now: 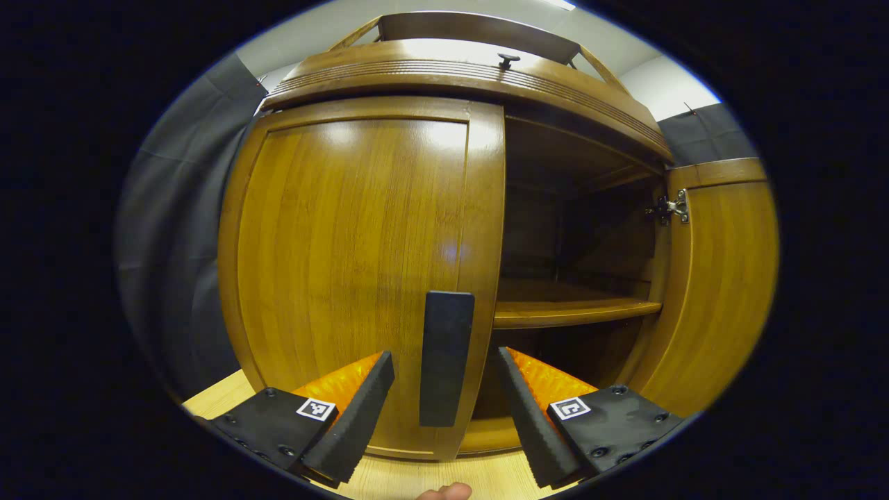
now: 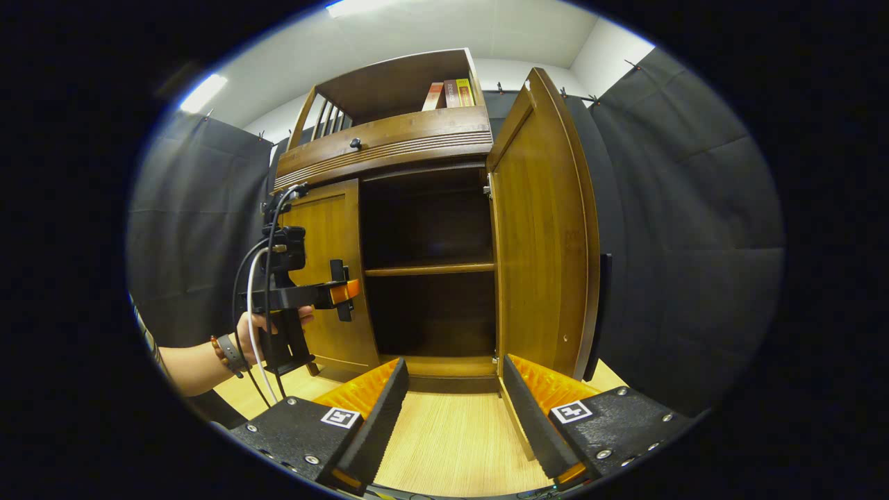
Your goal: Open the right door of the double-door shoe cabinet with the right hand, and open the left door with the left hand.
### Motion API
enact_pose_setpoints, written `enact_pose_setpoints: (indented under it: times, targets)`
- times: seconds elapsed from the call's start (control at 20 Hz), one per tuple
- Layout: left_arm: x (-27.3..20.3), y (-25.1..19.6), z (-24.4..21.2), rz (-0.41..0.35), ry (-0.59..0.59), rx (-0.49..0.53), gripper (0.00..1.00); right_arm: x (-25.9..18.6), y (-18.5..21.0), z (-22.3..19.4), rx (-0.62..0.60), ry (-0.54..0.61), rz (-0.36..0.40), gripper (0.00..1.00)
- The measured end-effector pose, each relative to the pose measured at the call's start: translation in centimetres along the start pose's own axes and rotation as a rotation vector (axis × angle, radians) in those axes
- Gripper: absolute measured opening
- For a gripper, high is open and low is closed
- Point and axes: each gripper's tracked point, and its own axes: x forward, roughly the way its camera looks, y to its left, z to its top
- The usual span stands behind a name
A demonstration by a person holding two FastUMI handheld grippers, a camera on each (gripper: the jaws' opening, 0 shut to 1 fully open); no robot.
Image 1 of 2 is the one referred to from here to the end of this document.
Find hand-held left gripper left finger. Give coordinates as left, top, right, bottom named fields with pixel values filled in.
left=207, top=351, right=396, bottom=489

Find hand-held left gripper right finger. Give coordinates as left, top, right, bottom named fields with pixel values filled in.
left=496, top=347, right=690, bottom=490

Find black door handle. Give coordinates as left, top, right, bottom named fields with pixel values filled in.
left=419, top=291, right=476, bottom=428

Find wooden shoe cabinet door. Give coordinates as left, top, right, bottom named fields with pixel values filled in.
left=629, top=158, right=780, bottom=417
left=219, top=97, right=506, bottom=463

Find wooden double-door shoe cabinet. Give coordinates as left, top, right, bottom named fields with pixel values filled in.
left=217, top=10, right=780, bottom=463

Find metal door hinge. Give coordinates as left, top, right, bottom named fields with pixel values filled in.
left=646, top=189, right=690, bottom=226

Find wooden inner shelf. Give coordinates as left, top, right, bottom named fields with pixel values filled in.
left=493, top=278, right=662, bottom=330

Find wooden ribbed drawer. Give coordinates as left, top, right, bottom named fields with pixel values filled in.
left=260, top=40, right=674, bottom=164

